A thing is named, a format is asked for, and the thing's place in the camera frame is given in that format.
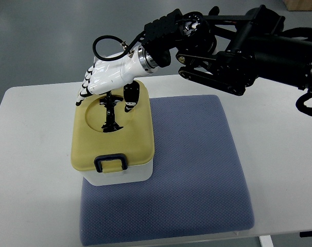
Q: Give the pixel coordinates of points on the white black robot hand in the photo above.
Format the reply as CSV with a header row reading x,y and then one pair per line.
x,y
105,76

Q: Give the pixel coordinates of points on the yellow box lid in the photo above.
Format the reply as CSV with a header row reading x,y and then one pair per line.
x,y
113,132

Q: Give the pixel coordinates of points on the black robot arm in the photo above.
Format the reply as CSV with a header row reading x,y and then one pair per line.
x,y
225,52

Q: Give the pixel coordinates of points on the white storage box base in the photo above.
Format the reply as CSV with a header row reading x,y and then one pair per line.
x,y
136,173

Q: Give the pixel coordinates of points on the cardboard box corner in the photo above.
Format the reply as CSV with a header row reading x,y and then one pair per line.
x,y
298,5

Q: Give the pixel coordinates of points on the blue grey cushion mat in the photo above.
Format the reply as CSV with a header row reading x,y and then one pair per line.
x,y
197,185

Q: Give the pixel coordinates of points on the white table leg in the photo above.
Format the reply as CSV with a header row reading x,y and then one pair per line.
x,y
266,241

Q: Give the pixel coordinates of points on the black table bracket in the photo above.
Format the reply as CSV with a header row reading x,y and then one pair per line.
x,y
305,234

